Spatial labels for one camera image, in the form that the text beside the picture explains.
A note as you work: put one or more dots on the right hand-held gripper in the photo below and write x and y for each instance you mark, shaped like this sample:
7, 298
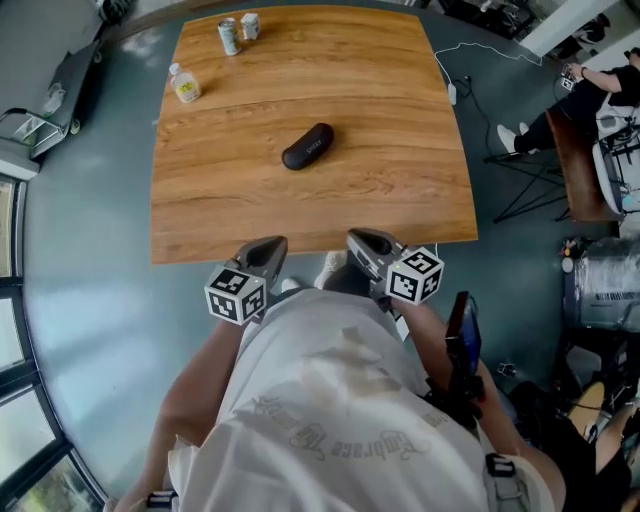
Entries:
415, 275

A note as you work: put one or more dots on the person's left forearm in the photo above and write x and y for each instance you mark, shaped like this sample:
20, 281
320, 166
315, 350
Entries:
190, 400

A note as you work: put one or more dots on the brown wooden side table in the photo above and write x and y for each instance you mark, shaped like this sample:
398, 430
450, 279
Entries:
580, 170

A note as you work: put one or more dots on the person's white printed t-shirt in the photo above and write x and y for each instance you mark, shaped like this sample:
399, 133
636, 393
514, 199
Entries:
340, 410

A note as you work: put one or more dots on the black metal workbench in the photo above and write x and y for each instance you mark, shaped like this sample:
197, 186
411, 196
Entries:
485, 15

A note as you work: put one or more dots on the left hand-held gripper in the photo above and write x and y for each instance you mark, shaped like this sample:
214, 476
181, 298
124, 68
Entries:
232, 295

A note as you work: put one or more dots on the grey platform trolley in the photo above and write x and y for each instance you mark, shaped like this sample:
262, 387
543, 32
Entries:
75, 80

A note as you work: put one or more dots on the dark brown zipper pouch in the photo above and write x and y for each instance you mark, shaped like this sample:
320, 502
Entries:
307, 147

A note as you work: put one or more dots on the white power adapter block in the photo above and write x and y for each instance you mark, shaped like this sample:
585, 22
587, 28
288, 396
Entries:
401, 330

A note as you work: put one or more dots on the person's right forearm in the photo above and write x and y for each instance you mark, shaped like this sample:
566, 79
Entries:
500, 425

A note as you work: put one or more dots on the clear bottle with yellow label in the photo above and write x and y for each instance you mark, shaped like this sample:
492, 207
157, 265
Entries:
186, 87

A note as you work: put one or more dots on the person's white shoe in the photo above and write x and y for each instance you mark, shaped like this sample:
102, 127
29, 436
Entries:
330, 265
290, 285

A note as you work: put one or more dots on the pale green drink can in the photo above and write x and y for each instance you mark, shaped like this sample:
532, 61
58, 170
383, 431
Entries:
229, 37

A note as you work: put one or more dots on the clear plastic bag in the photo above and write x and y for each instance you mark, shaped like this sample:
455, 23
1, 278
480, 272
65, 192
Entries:
52, 97

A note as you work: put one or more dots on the round yellow wooden board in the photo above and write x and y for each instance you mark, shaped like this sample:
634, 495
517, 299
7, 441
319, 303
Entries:
590, 410

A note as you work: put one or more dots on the white power strip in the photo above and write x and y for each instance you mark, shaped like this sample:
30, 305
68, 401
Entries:
452, 94

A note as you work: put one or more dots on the black framed window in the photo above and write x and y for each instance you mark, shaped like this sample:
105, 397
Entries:
20, 440

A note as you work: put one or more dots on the plastic wrapped grey equipment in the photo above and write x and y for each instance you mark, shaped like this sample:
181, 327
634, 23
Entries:
605, 285

